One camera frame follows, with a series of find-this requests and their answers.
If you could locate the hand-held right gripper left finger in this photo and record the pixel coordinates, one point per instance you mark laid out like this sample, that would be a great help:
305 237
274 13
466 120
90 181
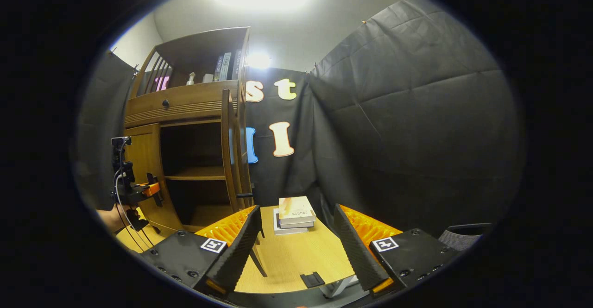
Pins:
238 252

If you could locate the wooden inner cabinet shelf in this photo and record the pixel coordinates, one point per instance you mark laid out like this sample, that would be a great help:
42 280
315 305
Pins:
199 173

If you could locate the white pump bottle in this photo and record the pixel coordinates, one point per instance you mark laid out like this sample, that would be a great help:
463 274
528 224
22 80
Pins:
190 79

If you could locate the black backdrop cloth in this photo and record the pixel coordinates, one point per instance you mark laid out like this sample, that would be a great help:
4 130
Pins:
417 136

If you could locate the cream cover book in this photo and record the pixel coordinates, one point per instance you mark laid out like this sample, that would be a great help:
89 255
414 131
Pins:
296 210

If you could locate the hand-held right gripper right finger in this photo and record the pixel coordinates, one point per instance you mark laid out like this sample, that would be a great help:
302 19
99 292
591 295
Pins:
354 252

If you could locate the small ceiling light panel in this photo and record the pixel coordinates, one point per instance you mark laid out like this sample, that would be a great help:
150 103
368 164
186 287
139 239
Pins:
258 60

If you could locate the thin grey book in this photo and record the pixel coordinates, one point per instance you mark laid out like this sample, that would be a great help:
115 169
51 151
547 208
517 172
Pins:
301 225

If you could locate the small white box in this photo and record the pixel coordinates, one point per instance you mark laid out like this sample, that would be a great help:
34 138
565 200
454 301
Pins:
208 78

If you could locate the wooden cabinet drawer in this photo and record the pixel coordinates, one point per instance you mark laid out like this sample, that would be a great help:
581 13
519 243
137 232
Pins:
185 102

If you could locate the small black clamp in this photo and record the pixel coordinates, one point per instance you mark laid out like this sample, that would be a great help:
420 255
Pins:
312 279

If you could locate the white metal table frame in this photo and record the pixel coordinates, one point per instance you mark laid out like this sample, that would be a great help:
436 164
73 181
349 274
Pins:
340 286

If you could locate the wooden double-door shoe cabinet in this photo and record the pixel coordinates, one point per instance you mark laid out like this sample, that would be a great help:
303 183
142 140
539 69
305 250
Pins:
185 109

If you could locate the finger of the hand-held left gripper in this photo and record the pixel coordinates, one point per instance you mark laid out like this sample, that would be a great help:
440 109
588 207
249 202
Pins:
152 190

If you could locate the wooden cabinet door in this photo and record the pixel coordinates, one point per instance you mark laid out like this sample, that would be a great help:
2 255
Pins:
141 160
228 150

